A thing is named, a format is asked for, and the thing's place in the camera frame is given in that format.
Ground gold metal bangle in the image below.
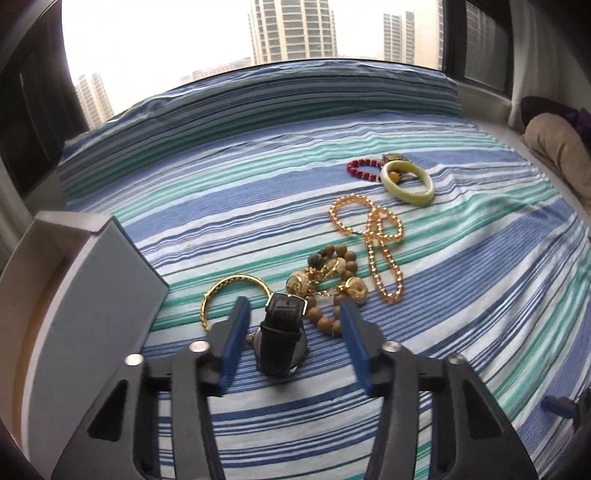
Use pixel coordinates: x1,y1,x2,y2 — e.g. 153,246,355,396
201,274,273,331

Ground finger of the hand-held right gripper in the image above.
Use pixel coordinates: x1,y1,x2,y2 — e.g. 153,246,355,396
541,394,583,418

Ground red bead bracelet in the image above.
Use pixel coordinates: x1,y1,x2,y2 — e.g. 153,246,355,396
346,158,416,184

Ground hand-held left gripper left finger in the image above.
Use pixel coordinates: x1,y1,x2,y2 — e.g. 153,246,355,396
51,295,252,480

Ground white jewelry box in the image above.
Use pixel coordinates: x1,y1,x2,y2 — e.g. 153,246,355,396
0,210,171,462

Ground wooden bead bracelet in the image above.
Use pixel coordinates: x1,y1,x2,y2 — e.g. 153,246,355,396
302,244,361,335

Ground black leather strap watch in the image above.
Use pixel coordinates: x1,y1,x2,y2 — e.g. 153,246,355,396
256,292,309,379

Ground dark purple cloth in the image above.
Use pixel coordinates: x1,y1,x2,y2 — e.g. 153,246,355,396
519,95,591,136

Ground gold bead necklace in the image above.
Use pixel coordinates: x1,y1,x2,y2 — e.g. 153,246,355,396
329,194,406,304

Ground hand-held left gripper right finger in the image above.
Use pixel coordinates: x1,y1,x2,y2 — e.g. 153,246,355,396
339,299,539,480

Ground beige pillow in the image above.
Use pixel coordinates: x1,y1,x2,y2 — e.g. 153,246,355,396
524,113,591,209

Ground glass window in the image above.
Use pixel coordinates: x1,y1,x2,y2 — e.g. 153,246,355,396
60,0,445,132

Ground blue green striped bedsheet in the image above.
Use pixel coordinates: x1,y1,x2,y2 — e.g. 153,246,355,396
55,58,591,480

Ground pale green jade bangle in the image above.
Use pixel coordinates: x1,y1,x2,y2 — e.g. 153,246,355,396
379,161,435,205

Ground gold filigree ball bracelet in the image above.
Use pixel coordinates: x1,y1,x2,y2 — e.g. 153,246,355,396
285,251,369,306

